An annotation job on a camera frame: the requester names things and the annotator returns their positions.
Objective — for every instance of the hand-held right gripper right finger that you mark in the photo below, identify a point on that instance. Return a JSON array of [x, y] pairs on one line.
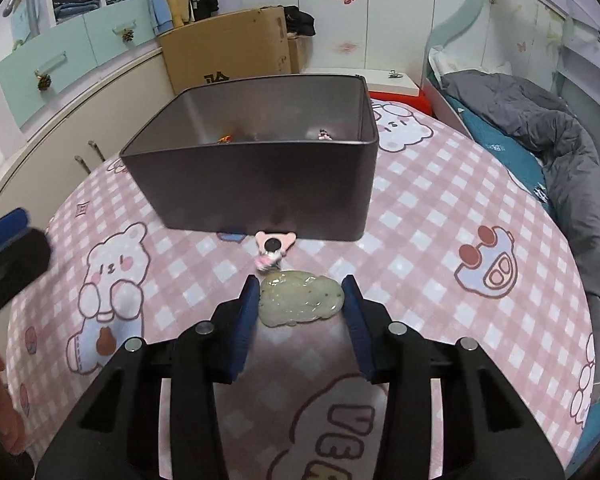
[[360, 330]]

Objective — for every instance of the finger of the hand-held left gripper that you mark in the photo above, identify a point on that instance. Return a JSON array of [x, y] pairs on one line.
[[5, 230], [15, 265]]

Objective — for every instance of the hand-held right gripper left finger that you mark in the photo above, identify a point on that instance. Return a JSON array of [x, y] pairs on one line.
[[245, 330]]

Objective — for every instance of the grey metal box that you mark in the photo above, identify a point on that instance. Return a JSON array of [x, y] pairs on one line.
[[260, 185]]

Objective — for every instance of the person's left hand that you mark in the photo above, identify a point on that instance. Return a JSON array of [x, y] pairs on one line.
[[2, 410]]

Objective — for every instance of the cream cabinet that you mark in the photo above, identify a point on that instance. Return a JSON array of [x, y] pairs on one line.
[[45, 150]]

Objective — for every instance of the pink checked bear tablecloth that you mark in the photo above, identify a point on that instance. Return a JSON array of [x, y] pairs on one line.
[[430, 210]]

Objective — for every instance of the mint green drawers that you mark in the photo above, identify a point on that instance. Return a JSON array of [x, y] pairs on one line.
[[30, 80]]

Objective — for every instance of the pinecone drawer knob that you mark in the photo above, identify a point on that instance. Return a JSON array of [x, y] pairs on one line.
[[128, 35], [44, 82]]

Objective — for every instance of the teal bed sheet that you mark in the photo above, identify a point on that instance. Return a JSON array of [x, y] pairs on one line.
[[500, 145]]

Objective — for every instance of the folded blue jeans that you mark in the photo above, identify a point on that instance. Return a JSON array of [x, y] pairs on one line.
[[77, 7]]

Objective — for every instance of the white nightstand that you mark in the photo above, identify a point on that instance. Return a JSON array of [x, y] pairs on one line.
[[360, 82]]

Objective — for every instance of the small metal clip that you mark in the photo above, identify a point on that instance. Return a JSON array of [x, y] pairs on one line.
[[394, 74]]

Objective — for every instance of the grey quilt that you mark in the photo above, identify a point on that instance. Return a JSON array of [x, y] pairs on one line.
[[570, 160]]

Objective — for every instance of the small cardboard box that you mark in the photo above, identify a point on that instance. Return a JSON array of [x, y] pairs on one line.
[[298, 55]]

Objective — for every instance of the large cardboard box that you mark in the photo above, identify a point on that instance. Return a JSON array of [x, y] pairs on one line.
[[220, 50]]

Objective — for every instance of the black cloth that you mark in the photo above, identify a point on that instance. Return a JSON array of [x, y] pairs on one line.
[[299, 20]]

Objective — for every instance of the mint bed headboard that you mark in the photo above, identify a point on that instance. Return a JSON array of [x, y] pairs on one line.
[[455, 10]]

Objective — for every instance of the pink wall sticker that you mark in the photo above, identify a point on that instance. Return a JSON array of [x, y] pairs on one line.
[[345, 48]]

